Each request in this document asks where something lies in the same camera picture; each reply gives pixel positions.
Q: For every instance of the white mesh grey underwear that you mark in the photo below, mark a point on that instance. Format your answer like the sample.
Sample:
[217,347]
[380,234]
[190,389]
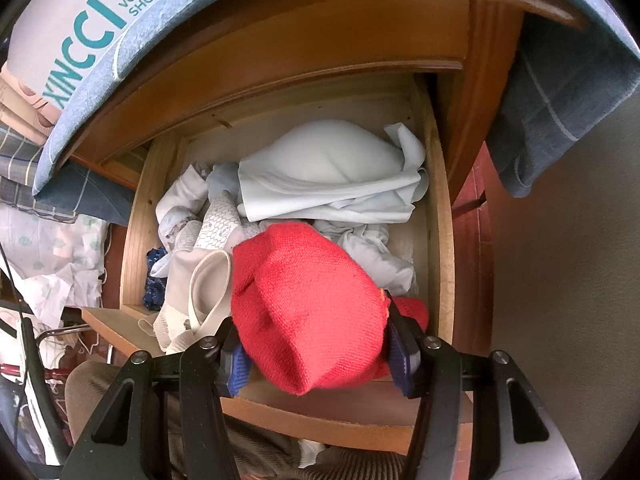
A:
[222,226]

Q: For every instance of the red knit underwear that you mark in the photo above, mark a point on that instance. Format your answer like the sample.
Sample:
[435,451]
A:
[307,315]

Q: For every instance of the wooden drawer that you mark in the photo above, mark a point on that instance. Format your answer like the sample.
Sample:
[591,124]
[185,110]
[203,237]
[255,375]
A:
[374,416]

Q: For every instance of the blue checked cloth cover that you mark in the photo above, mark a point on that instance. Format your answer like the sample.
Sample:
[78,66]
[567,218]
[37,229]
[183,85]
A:
[535,74]

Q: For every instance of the cream bra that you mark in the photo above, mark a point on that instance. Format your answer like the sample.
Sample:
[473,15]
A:
[197,298]

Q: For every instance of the navy floral underwear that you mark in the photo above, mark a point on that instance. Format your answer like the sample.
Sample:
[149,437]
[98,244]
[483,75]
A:
[154,288]

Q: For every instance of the wooden nightstand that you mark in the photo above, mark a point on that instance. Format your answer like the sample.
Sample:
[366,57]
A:
[350,75]

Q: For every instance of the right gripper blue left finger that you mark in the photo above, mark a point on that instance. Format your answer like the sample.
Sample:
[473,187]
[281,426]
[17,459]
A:
[234,364]

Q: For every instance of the white floral bedsheet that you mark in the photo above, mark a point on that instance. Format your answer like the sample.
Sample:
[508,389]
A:
[54,265]

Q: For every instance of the floral pale blue underwear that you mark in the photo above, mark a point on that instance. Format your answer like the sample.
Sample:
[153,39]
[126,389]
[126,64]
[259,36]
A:
[180,212]

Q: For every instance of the pale blue white underwear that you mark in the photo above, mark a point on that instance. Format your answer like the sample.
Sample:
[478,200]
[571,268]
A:
[337,171]

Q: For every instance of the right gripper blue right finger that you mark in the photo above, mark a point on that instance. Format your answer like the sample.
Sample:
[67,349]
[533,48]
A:
[403,336]

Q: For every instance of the grey plaid bedding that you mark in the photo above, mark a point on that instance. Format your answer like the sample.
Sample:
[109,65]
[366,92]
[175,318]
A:
[19,160]

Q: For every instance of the beige patterned curtain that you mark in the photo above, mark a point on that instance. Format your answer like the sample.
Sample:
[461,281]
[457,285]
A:
[25,111]

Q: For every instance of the white XINCCI shoe box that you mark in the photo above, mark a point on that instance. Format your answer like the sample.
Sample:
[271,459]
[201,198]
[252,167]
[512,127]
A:
[54,44]

